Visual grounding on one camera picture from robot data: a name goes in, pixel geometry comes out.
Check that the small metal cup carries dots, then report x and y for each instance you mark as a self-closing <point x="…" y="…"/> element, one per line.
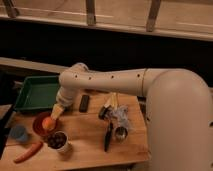
<point x="121" y="133"/>

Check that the blue plastic cup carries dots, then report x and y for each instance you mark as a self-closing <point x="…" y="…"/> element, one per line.
<point x="19" y="133"/>

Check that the orange carrot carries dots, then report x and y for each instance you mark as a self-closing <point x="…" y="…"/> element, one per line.
<point x="34" y="148"/>

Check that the white cup of grapes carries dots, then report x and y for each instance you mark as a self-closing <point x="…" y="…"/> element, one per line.
<point x="58" y="141"/>

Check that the orange apple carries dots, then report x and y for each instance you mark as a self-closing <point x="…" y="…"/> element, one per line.
<point x="48" y="123"/>

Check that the black rectangular block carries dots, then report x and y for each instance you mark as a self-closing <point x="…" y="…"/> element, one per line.
<point x="84" y="103"/>

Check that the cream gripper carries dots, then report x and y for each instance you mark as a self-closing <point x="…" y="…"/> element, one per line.
<point x="57" y="110"/>

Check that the wooden cutting board table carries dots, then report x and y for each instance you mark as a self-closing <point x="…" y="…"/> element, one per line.
<point x="86" y="135"/>

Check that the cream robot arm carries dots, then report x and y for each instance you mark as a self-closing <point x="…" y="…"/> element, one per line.
<point x="179" y="106"/>

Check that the green plastic tray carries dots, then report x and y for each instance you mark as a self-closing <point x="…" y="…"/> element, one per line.
<point x="38" y="93"/>

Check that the orange bowl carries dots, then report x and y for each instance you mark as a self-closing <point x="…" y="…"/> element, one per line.
<point x="37" y="124"/>

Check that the brush with wooden handle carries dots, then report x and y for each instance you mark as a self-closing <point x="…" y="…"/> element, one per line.
<point x="111" y="102"/>

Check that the black handled knife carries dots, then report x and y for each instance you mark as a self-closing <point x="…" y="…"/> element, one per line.
<point x="108" y="136"/>

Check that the clear plastic bag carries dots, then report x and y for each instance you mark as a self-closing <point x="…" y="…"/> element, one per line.
<point x="120" y="114"/>

